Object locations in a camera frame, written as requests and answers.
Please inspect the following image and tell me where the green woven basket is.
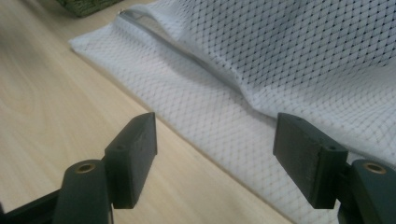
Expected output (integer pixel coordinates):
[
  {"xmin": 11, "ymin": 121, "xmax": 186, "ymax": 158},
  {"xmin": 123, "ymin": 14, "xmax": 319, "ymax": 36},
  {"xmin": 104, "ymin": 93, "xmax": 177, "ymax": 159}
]
[{"xmin": 55, "ymin": 0, "xmax": 125, "ymax": 19}]

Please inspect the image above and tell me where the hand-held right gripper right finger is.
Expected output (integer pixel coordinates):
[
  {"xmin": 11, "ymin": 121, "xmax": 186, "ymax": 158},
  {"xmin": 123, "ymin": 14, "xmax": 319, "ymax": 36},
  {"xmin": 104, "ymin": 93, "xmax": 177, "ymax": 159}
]
[{"xmin": 273, "ymin": 112, "xmax": 349, "ymax": 210}]

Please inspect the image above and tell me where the white mesh laundry bag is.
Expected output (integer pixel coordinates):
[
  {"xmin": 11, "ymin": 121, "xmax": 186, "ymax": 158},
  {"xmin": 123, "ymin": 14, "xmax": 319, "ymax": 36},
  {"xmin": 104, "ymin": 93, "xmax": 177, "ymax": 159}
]
[{"xmin": 68, "ymin": 0, "xmax": 396, "ymax": 224}]

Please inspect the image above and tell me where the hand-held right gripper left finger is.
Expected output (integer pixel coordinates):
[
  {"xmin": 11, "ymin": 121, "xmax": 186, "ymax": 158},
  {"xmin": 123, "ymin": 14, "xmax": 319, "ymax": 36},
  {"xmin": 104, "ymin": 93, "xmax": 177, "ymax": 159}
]
[{"xmin": 104, "ymin": 111, "xmax": 159, "ymax": 210}]

